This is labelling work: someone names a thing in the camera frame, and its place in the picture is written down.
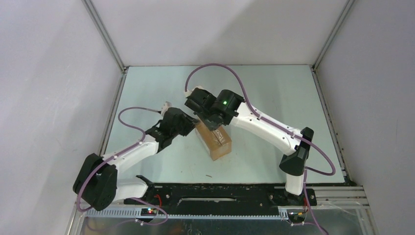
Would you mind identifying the brown cardboard express box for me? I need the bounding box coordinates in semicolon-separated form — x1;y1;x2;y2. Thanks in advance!
195;122;232;161

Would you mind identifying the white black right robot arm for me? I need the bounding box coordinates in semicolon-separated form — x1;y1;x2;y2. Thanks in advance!
185;87;314;205

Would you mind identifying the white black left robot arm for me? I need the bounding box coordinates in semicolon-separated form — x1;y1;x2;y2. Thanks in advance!
72;107;199;212

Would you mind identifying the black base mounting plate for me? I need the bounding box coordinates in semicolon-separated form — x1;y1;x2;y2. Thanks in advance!
142;183;317;216

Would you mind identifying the left controller board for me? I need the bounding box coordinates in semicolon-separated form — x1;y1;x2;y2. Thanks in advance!
140;208;158;216

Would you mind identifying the controller board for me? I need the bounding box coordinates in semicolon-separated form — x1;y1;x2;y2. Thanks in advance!
140;208;158;216
287;212;307;224

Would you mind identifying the right controller board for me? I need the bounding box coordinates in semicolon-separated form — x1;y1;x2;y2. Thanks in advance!
287;212;307;224

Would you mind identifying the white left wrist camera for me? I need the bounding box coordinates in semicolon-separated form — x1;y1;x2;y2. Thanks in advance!
160;101;172;116

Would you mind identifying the aluminium frame rail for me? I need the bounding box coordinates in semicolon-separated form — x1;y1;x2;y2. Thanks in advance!
66;183;379;235

